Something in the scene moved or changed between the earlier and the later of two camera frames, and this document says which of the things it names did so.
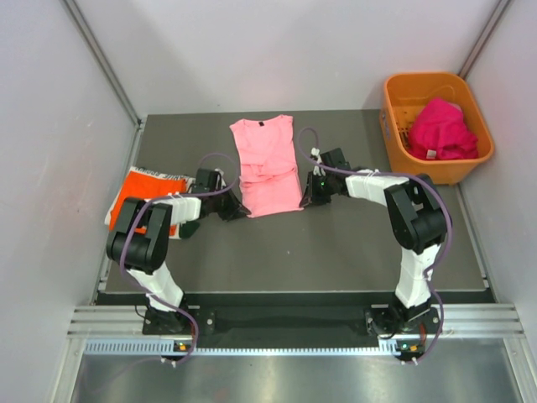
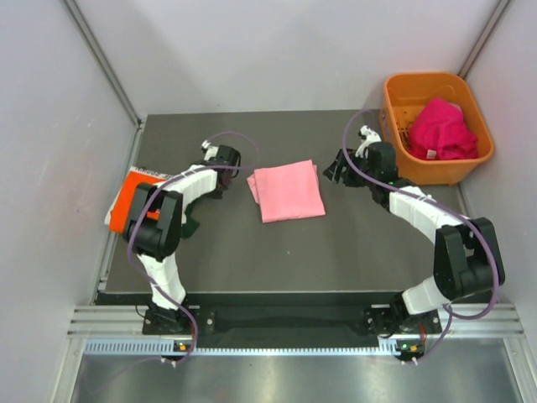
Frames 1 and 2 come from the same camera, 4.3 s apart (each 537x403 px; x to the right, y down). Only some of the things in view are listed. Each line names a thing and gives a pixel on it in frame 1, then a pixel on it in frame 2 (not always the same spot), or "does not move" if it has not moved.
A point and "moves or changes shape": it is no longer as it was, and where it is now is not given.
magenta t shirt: x=439 y=132 does not move
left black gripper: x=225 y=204 -> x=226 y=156
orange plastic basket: x=404 y=94 does not move
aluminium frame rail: x=489 y=320 does not move
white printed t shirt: x=174 y=228 does not move
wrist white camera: x=315 y=152 -> x=372 y=138
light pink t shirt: x=268 y=174 moves or changes shape
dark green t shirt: x=188 y=228 does not move
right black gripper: x=310 y=197 -> x=335 y=173
